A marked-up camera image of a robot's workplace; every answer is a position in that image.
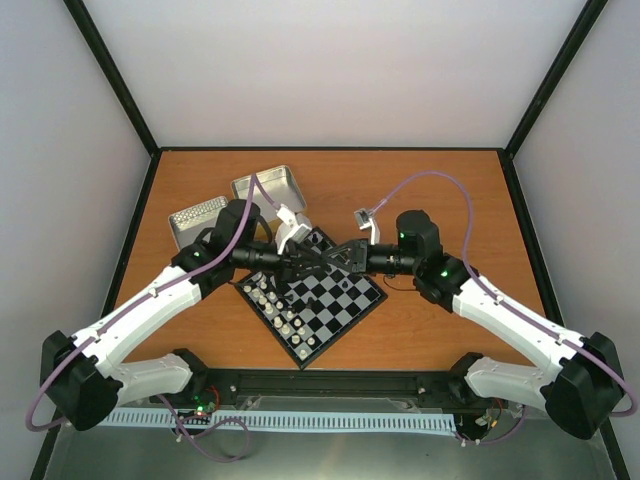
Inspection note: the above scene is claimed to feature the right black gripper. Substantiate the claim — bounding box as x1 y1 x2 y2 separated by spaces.
321 238 419 277

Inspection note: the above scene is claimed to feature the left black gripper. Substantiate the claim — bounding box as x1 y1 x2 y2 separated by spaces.
234 239 328 287

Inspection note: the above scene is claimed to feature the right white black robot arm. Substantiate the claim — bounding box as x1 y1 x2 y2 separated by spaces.
322 210 623 440

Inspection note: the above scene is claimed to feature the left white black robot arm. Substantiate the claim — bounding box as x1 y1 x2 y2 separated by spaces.
40 199 326 431

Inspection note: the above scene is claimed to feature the black and silver chessboard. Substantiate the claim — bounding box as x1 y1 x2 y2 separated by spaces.
234 226 388 371

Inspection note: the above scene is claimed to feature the gold metal tin base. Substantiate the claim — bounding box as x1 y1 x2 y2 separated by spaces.
231 165 307 223

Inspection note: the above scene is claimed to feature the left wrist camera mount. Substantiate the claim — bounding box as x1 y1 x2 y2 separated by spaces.
275 203 312 255

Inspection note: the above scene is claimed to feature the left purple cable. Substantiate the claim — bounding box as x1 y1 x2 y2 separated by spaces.
24 174 281 461

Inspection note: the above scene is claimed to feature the purple cable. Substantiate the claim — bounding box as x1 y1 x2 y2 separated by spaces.
369 170 634 446
24 174 281 461

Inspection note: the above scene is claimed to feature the black aluminium frame rail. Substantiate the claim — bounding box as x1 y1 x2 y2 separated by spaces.
170 369 484 408

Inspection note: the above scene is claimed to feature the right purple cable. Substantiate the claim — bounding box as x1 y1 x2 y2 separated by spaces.
369 170 634 446

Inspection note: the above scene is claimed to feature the light blue slotted cable duct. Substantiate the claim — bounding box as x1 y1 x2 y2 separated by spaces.
107 408 459 435

